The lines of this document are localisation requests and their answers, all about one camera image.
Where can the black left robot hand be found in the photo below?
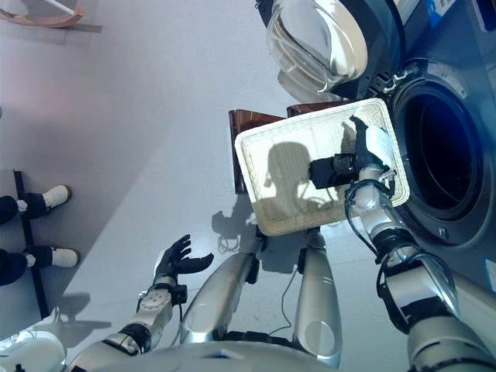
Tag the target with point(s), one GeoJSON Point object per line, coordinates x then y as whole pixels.
{"type": "Point", "coordinates": [174, 263]}

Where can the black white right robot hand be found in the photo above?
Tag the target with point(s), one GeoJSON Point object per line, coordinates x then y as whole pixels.
{"type": "Point", "coordinates": [377, 147]}

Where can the small black cloth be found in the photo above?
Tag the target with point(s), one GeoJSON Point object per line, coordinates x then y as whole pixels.
{"type": "Point", "coordinates": [321, 172]}

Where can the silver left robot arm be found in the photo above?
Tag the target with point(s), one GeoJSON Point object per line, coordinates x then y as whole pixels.
{"type": "Point", "coordinates": [155, 306]}

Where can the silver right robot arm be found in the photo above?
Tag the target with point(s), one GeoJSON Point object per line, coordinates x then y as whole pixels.
{"type": "Point", "coordinates": [418, 294]}

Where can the grey front-load washing machine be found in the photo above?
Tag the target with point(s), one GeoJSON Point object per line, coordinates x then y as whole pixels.
{"type": "Point", "coordinates": [465, 58]}

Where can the silver left robot leg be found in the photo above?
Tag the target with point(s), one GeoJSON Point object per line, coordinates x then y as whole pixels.
{"type": "Point", "coordinates": [217, 294]}

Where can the silver robot leg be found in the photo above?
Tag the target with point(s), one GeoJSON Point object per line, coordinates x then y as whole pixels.
{"type": "Point", "coordinates": [217, 294]}
{"type": "Point", "coordinates": [317, 302]}

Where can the silver robot torso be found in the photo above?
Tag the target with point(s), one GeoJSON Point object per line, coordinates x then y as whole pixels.
{"type": "Point", "coordinates": [217, 360]}

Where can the white wicker basket tray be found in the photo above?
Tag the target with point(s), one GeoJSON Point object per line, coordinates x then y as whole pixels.
{"type": "Point", "coordinates": [271, 162]}

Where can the round glass washer door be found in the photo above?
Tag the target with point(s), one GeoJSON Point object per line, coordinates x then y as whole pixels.
{"type": "Point", "coordinates": [317, 42]}

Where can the seated person dark trousers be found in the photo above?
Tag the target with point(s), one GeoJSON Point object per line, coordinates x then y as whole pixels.
{"type": "Point", "coordinates": [54, 195]}

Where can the brown stool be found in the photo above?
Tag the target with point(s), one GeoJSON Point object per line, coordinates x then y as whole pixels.
{"type": "Point", "coordinates": [238, 124]}

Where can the black floor strip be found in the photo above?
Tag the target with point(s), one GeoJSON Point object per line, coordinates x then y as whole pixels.
{"type": "Point", "coordinates": [31, 248]}

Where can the silver right robot leg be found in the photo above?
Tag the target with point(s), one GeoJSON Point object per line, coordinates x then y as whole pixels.
{"type": "Point", "coordinates": [317, 302]}

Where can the blue white energy label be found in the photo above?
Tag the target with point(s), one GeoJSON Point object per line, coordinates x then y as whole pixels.
{"type": "Point", "coordinates": [490, 273]}

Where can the white rounded device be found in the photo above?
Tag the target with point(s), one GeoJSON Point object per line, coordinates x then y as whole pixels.
{"type": "Point", "coordinates": [27, 348]}

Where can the white appliance enclosure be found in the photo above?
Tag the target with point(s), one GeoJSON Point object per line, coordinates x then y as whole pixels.
{"type": "Point", "coordinates": [478, 302]}

